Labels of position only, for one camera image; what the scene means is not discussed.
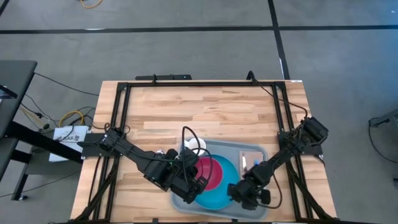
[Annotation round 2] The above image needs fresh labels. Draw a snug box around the black power strip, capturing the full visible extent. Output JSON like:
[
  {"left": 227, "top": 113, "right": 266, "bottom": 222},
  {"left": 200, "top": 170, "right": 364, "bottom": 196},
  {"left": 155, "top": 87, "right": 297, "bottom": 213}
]
[{"left": 135, "top": 73, "right": 193, "bottom": 81}]

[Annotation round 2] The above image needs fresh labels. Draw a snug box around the blue plate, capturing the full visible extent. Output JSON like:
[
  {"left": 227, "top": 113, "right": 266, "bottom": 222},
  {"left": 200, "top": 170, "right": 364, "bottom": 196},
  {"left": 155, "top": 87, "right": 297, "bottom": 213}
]
[{"left": 192, "top": 154, "right": 240, "bottom": 211}]

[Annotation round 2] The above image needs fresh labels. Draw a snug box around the black right arm loop cable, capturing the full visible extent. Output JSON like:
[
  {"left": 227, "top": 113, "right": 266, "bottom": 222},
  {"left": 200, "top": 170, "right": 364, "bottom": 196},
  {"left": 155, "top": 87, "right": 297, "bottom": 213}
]
[{"left": 259, "top": 173, "right": 283, "bottom": 210}]

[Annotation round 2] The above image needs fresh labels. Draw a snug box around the beige cloth napkin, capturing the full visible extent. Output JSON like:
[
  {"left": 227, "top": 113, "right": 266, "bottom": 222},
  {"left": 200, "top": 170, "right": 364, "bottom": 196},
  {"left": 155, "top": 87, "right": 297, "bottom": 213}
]
[{"left": 239, "top": 150, "right": 264, "bottom": 175}]

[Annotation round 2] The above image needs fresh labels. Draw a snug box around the grey cart leg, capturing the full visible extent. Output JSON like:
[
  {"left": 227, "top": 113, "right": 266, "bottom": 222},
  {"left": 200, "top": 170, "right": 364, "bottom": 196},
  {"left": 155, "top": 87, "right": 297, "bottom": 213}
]
[{"left": 368, "top": 108, "right": 398, "bottom": 128}]

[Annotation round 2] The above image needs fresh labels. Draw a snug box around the black desk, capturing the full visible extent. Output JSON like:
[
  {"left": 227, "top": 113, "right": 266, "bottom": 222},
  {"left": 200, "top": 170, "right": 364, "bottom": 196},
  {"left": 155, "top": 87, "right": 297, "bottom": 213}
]
[{"left": 0, "top": 60, "right": 85, "bottom": 202}]

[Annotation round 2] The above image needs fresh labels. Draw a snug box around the black aluminium table frame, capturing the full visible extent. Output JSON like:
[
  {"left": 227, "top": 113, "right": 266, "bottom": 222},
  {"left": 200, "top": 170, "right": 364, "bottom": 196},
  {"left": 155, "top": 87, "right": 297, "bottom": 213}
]
[{"left": 67, "top": 80, "right": 340, "bottom": 224}]

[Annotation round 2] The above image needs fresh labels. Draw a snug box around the pink bowl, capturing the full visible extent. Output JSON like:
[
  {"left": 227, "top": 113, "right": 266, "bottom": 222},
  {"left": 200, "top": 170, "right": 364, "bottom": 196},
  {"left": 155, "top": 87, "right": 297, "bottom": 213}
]
[{"left": 194, "top": 156, "right": 224, "bottom": 192}]

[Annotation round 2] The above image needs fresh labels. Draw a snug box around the white mug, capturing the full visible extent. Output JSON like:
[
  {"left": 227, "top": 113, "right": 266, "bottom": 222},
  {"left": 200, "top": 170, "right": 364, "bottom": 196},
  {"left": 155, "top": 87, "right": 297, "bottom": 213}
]
[{"left": 184, "top": 138, "right": 207, "bottom": 156}]

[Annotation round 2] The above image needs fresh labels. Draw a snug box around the thin black floor cable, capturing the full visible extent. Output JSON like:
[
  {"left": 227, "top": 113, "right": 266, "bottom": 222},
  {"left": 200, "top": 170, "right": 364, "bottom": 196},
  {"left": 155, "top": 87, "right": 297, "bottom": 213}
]
[
  {"left": 33, "top": 72, "right": 100, "bottom": 96},
  {"left": 0, "top": 170, "right": 81, "bottom": 198}
]

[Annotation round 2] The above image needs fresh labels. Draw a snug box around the white paper sheet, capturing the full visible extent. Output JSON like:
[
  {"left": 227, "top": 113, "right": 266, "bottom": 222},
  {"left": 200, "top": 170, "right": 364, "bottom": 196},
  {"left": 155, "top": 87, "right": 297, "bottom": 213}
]
[{"left": 49, "top": 125, "right": 90, "bottom": 162}]

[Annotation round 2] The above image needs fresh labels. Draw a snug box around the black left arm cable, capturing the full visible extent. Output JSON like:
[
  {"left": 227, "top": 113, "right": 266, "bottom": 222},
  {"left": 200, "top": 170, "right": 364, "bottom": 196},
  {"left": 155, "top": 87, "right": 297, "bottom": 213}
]
[{"left": 182, "top": 126, "right": 214, "bottom": 187}]

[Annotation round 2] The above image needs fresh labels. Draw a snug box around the black looped floor cable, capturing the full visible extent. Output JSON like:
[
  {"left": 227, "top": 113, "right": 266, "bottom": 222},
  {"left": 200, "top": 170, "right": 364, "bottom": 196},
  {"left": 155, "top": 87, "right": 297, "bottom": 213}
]
[{"left": 368, "top": 119, "right": 398, "bottom": 165}]

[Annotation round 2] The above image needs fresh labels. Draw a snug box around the yellow cable bundle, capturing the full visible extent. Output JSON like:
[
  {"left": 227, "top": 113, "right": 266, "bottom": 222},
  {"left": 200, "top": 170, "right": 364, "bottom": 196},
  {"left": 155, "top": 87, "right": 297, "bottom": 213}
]
[{"left": 58, "top": 110, "right": 85, "bottom": 128}]

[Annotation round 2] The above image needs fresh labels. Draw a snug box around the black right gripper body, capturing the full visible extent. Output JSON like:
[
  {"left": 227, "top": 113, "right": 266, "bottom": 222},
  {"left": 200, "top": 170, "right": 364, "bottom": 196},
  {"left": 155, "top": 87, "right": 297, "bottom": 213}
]
[{"left": 228, "top": 179, "right": 262, "bottom": 211}]

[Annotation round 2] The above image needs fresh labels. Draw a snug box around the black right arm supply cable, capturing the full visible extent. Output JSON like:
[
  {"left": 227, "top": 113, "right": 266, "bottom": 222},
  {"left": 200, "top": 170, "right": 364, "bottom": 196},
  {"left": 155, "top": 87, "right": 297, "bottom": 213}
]
[{"left": 247, "top": 70, "right": 309, "bottom": 121}]

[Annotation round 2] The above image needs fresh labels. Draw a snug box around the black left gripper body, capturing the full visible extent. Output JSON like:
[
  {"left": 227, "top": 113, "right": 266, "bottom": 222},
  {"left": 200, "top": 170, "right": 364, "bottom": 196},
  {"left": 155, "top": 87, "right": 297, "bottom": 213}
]
[{"left": 169, "top": 148, "right": 210, "bottom": 205}]

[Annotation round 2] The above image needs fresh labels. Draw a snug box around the yellow floor cable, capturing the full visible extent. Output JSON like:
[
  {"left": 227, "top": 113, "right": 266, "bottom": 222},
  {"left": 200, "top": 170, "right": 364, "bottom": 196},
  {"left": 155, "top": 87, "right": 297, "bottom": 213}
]
[{"left": 80, "top": 0, "right": 103, "bottom": 9}]

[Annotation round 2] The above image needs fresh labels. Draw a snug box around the grey plastic tray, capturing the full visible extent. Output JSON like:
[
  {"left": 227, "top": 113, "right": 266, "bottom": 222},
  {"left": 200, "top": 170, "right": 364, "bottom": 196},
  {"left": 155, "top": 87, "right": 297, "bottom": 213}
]
[{"left": 170, "top": 138, "right": 270, "bottom": 221}]

